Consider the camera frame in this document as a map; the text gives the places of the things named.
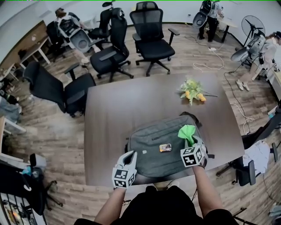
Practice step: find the black mesh office chair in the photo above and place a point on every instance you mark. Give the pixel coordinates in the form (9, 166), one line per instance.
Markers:
(153, 48)

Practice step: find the person's black clothing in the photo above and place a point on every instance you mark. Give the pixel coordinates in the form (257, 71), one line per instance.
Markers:
(158, 208)

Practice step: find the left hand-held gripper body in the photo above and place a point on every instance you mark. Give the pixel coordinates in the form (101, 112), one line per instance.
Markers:
(123, 178)

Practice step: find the person's right white shoe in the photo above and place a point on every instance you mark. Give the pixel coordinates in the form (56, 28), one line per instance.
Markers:
(173, 184)

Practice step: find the wooden desk white legs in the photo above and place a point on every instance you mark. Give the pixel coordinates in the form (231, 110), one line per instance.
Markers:
(35, 47)
(15, 127)

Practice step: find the white checked garment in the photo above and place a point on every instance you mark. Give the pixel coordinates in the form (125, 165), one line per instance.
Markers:
(259, 153)

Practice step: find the black metal shelf rack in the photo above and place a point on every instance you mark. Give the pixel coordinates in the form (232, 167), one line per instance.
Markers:
(22, 208)

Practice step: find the white power strip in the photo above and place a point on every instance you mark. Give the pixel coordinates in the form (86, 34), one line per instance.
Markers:
(212, 49)

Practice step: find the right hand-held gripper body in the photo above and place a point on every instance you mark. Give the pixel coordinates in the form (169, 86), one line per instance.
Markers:
(191, 157)

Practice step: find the green cloth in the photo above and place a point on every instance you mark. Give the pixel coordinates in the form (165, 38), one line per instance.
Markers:
(186, 131)

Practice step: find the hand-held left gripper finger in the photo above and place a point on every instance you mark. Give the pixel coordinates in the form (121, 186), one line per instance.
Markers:
(134, 160)
(121, 158)

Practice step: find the artificial yellow flower bouquet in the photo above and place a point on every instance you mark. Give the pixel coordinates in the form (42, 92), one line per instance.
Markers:
(191, 90)

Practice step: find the person's right forearm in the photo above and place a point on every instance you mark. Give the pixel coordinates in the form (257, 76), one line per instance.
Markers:
(206, 191)

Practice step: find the grey fabric backpack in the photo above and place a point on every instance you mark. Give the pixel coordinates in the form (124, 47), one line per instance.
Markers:
(158, 162)

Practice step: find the black standing fan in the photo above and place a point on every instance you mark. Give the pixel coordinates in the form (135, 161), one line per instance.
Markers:
(252, 25)

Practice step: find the small shiny packet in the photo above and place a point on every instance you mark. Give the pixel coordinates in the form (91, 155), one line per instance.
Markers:
(165, 147)

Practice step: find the grey-blue garment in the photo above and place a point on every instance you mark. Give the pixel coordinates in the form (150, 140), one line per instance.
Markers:
(8, 109)

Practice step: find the person's left forearm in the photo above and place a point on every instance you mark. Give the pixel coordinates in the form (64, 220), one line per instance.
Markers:
(109, 206)

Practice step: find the light wooden desk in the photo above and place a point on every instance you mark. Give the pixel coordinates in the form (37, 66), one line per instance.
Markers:
(229, 22)

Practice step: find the grey waste bin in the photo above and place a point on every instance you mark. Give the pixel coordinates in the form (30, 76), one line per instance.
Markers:
(39, 160)

